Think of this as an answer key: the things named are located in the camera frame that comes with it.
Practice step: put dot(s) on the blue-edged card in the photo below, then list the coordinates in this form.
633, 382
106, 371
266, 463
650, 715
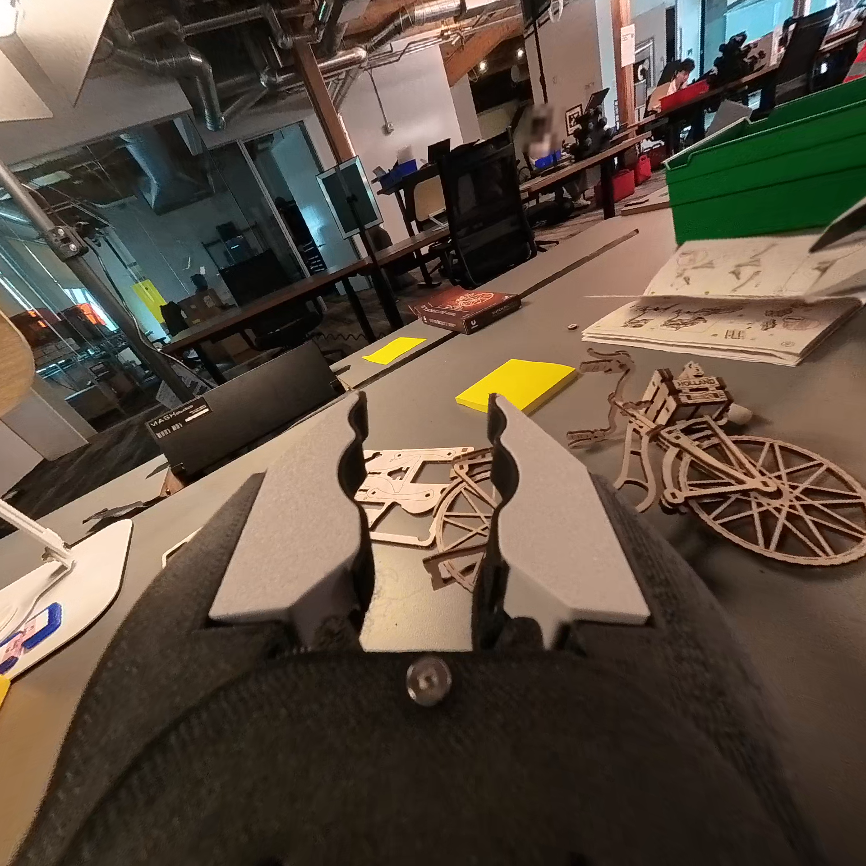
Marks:
47, 617

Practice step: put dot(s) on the yellow plastic bin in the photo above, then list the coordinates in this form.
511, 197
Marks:
3, 690

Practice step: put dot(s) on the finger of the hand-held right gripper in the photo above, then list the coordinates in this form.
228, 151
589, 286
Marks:
849, 220
842, 274

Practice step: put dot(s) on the wooden book stand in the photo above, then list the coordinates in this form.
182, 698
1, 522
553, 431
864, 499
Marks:
74, 582

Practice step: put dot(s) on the thin plywood parts sheet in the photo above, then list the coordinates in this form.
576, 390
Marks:
396, 490

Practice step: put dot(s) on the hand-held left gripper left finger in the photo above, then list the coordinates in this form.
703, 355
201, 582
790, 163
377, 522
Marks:
291, 528

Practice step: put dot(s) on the dark long desk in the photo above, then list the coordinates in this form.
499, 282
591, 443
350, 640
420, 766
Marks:
284, 291

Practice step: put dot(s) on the yellow sticky note pad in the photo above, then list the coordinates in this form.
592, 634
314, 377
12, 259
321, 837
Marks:
517, 387

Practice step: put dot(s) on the black mesh office chair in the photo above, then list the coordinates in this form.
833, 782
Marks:
484, 203

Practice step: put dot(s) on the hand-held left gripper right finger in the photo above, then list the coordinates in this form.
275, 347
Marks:
561, 534

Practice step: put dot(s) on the green plastic bin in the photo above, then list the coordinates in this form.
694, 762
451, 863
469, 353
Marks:
764, 182

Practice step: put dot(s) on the brown cardboard piece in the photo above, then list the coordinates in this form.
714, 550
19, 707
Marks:
177, 482

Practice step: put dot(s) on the framed panel on stand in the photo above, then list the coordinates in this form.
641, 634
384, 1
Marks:
348, 196

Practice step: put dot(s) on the flat yellow paper note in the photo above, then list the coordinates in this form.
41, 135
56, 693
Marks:
392, 350

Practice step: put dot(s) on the instruction booklet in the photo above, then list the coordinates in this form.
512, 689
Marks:
710, 325

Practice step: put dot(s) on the black equipment box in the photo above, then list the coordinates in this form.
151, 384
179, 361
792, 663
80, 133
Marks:
257, 406

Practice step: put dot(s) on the wooden bicycle model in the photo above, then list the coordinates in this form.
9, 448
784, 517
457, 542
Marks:
683, 399

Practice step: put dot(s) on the brown product box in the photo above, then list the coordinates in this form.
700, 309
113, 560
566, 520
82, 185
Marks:
467, 306

